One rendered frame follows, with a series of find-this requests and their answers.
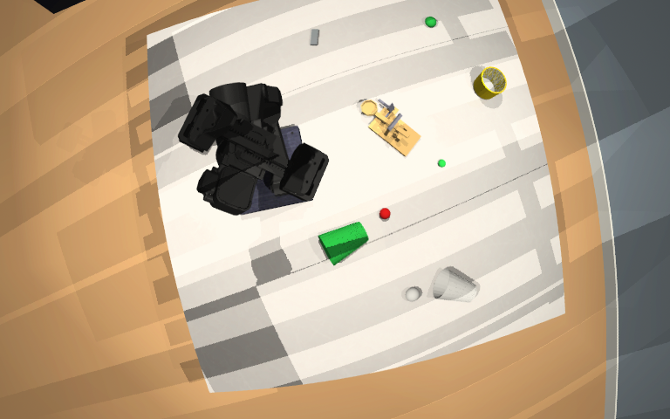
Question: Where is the green cup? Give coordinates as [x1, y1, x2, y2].
[318, 222, 369, 265]

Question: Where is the yellow cylinder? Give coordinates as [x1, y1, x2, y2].
[473, 66, 507, 100]

